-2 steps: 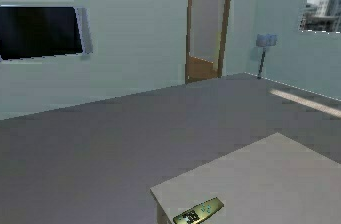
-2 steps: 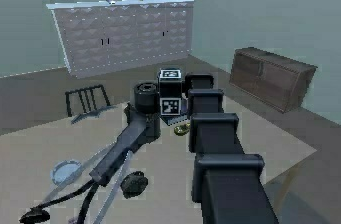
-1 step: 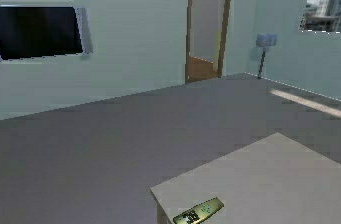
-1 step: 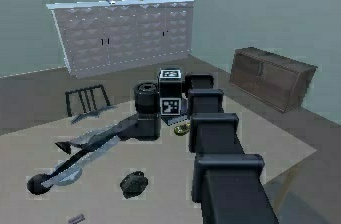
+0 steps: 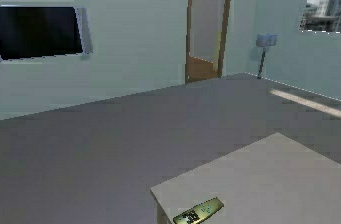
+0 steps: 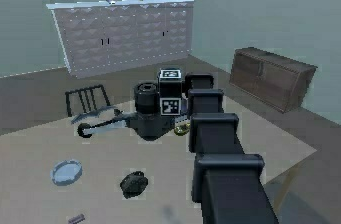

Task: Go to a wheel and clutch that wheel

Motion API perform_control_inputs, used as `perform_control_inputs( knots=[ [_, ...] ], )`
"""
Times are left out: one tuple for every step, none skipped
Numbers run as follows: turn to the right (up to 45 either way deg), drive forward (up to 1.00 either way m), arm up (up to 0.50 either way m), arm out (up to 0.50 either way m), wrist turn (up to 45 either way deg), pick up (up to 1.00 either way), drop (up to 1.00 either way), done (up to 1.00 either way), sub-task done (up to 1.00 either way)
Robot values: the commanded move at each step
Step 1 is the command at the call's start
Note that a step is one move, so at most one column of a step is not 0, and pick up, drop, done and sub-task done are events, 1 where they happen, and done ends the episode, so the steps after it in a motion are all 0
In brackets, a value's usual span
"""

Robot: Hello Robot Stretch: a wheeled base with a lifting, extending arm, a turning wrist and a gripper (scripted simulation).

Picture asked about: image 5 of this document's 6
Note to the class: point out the olive remote control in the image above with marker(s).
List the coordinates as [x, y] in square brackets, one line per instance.
[198, 211]

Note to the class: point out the pale grey table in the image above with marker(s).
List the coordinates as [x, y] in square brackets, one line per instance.
[271, 180]

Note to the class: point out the window with city view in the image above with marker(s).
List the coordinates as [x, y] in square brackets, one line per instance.
[331, 15]

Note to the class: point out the brown room door frame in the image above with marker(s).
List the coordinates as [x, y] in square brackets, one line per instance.
[198, 70]

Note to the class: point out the black wall television set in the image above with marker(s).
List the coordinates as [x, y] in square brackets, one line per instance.
[33, 31]

